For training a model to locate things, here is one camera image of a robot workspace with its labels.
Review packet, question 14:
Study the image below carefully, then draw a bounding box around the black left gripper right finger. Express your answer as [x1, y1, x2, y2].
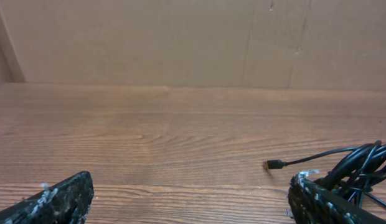
[288, 170, 386, 224]

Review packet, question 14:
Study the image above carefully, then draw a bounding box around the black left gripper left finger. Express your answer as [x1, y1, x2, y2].
[0, 171, 94, 224]

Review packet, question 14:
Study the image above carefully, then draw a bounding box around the black cable bundle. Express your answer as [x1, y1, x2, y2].
[263, 140, 386, 212]

